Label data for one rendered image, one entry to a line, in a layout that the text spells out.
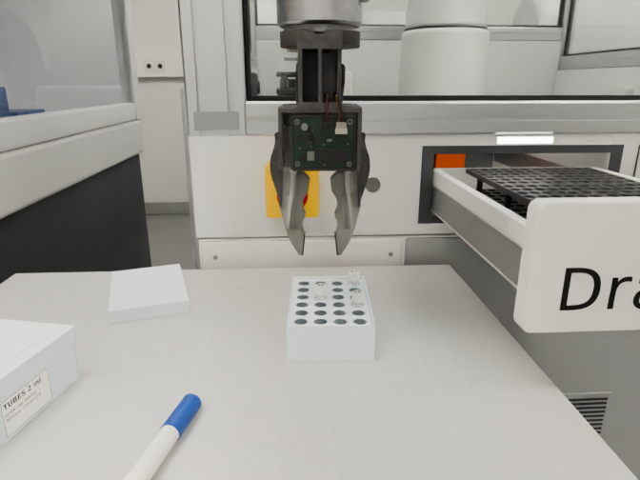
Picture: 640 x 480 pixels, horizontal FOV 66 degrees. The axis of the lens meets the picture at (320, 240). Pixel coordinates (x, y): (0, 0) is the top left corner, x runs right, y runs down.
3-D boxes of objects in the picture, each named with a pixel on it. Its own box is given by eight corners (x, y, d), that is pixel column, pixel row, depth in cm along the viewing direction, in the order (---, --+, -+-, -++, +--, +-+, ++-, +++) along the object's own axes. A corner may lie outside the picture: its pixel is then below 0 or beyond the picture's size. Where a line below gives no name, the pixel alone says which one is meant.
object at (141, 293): (190, 312, 57) (189, 299, 57) (110, 324, 55) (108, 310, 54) (180, 274, 69) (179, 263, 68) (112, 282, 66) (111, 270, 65)
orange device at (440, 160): (465, 171, 107) (467, 146, 106) (414, 172, 107) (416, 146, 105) (458, 169, 111) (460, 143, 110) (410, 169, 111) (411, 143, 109)
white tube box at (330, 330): (374, 361, 47) (375, 325, 46) (286, 361, 47) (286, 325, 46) (363, 305, 59) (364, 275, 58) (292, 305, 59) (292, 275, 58)
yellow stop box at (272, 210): (319, 219, 66) (319, 166, 64) (266, 220, 66) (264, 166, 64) (317, 210, 71) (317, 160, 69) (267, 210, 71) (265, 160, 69)
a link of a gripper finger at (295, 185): (269, 266, 47) (280, 170, 44) (274, 247, 53) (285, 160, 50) (301, 270, 47) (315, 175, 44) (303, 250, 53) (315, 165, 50)
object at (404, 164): (858, 227, 77) (890, 131, 73) (195, 238, 71) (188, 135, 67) (551, 149, 167) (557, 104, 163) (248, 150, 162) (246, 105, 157)
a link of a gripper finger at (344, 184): (338, 270, 47) (324, 175, 44) (336, 250, 53) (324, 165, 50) (370, 266, 47) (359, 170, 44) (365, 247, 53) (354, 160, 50)
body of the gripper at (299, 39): (275, 177, 43) (271, 26, 39) (283, 162, 51) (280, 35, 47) (364, 177, 43) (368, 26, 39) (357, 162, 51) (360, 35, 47)
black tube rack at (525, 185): (702, 265, 51) (718, 204, 49) (535, 269, 50) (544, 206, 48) (581, 211, 72) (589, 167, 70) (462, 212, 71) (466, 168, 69)
